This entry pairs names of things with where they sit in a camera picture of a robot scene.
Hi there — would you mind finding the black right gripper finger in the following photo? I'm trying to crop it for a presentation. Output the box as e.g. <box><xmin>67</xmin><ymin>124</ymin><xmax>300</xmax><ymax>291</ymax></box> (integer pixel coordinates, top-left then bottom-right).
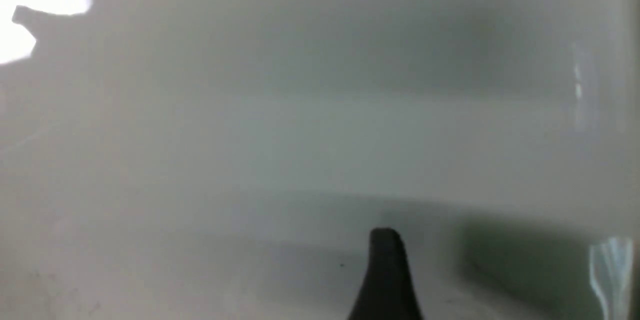
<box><xmin>348</xmin><ymin>228</ymin><xmax>423</xmax><ymax>319</ymax></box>

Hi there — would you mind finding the large white rice plate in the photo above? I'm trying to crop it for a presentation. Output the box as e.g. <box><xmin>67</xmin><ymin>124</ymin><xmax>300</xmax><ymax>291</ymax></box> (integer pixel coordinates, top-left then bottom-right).
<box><xmin>1</xmin><ymin>0</ymin><xmax>639</xmax><ymax>319</ymax></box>

